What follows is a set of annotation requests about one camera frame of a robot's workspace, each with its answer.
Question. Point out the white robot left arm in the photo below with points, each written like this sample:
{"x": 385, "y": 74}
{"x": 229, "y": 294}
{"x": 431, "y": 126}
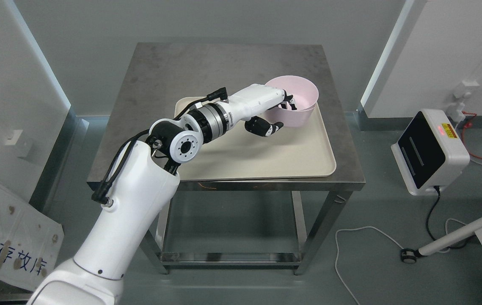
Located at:
{"x": 141, "y": 179}

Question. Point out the white wall socket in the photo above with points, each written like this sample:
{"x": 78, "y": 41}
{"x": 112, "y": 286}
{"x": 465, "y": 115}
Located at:
{"x": 19, "y": 144}

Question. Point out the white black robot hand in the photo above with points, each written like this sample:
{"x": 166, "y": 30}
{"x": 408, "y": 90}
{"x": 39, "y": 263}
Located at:
{"x": 257, "y": 103}

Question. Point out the white wall plug adapter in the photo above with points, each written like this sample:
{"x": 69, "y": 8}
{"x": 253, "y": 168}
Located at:
{"x": 460, "y": 94}

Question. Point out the pink bowl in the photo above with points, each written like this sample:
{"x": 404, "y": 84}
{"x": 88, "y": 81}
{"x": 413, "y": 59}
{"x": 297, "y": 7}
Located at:
{"x": 291, "y": 118}
{"x": 305, "y": 93}

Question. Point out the white sign board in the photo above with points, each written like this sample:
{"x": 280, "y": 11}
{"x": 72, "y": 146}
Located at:
{"x": 29, "y": 242}

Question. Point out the white wheeled stand leg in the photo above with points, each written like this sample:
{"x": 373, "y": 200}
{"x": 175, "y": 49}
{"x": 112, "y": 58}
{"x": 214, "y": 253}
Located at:
{"x": 410, "y": 256}

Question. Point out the white black box device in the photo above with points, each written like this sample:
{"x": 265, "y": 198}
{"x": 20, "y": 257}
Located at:
{"x": 429, "y": 153}

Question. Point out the beige plastic tray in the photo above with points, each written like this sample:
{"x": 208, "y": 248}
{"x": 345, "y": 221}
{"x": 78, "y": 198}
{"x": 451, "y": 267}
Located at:
{"x": 288, "y": 153}

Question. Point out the stainless steel table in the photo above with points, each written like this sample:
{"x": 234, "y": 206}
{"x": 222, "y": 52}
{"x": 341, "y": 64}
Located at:
{"x": 160, "y": 73}

